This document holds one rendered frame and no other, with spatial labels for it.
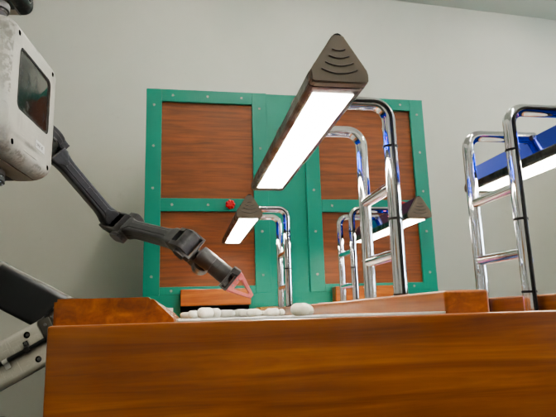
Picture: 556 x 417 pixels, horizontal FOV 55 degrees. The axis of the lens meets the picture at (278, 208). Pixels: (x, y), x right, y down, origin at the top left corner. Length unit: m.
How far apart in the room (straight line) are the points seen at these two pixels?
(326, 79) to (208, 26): 3.09
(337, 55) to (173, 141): 1.84
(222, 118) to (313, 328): 2.07
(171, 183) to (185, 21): 1.58
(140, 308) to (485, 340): 0.37
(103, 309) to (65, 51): 3.17
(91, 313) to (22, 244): 2.79
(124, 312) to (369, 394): 0.26
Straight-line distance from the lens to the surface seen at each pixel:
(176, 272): 2.40
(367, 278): 1.07
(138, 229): 1.81
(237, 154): 2.52
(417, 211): 1.80
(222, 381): 0.55
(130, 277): 3.27
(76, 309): 0.58
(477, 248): 1.17
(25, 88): 1.47
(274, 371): 0.56
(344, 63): 0.74
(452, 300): 0.65
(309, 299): 2.45
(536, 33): 4.89
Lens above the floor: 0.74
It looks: 11 degrees up
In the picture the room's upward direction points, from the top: 2 degrees counter-clockwise
